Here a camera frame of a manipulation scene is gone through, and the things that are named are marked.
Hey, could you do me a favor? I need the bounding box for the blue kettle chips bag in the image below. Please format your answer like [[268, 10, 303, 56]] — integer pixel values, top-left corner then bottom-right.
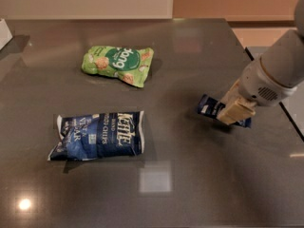
[[48, 111, 144, 161]]

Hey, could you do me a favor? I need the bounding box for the green rice chip bag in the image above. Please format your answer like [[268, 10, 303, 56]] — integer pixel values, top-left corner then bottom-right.
[[82, 46, 154, 88]]

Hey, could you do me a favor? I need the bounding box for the blue rxbar blueberry bar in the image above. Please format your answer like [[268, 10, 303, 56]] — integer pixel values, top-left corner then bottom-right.
[[198, 94, 252, 128]]

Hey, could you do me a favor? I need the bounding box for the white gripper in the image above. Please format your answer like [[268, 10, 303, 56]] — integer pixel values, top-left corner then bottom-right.
[[217, 58, 297, 124]]

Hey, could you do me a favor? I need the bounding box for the white box at left edge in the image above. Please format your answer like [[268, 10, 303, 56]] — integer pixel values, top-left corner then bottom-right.
[[0, 19, 12, 50]]

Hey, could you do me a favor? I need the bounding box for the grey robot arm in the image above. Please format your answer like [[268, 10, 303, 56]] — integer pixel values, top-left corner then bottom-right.
[[217, 0, 304, 124]]

